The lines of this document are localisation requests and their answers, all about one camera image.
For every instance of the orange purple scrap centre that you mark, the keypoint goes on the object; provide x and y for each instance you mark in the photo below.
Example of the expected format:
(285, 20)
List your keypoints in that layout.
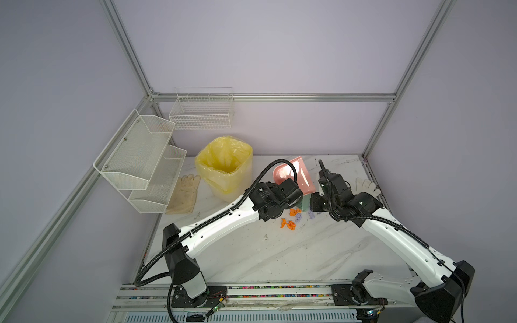
(288, 224)

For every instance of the beige rubber glove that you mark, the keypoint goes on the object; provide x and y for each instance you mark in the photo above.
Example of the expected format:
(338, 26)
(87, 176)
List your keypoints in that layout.
(184, 195)

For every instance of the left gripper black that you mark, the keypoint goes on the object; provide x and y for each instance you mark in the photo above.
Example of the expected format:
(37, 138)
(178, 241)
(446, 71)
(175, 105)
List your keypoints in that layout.
(268, 185)

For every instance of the upper white mesh shelf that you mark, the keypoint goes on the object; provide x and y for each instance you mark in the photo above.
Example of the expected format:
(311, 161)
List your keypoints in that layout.
(130, 159)

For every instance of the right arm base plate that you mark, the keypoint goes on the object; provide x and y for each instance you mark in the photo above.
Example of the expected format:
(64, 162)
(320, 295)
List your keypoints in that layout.
(354, 295)

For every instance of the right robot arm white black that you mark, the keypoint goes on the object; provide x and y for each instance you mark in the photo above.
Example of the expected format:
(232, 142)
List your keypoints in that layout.
(440, 284)

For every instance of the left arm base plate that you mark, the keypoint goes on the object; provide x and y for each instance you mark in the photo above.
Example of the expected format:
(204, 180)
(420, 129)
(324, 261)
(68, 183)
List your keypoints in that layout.
(209, 299)

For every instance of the green hand brush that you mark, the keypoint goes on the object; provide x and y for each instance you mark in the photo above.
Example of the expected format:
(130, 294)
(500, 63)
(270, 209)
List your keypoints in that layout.
(304, 203)

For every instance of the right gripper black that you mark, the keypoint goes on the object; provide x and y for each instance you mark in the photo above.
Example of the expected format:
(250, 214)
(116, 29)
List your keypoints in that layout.
(313, 206)

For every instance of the yellow-lined trash bin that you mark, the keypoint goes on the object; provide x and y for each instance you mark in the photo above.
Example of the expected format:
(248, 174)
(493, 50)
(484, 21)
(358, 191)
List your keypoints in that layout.
(226, 165)

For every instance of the pink plastic dustpan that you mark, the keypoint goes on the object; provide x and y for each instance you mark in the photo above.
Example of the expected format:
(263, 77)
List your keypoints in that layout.
(305, 183)

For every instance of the white wire basket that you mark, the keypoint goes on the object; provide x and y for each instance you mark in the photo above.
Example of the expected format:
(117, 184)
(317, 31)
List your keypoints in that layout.
(202, 108)

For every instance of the white cotton glove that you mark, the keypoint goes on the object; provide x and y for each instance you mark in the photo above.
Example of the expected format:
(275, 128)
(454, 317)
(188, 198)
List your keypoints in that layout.
(367, 186)

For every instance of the orange paper scrap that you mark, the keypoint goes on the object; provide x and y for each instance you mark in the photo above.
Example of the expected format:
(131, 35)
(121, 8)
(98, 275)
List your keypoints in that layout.
(294, 212)

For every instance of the lower white mesh shelf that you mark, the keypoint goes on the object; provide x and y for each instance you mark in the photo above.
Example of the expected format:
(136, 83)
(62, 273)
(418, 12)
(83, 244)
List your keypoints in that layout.
(156, 197)

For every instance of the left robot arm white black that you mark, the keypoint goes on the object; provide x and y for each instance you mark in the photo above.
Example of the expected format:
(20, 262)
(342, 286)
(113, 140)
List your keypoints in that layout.
(177, 259)

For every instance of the aluminium front rail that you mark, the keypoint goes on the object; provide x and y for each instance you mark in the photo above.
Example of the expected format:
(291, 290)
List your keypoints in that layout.
(303, 302)

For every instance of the white mesh shelf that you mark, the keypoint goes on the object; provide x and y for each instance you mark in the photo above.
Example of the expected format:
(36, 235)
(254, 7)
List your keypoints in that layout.
(156, 197)
(130, 159)

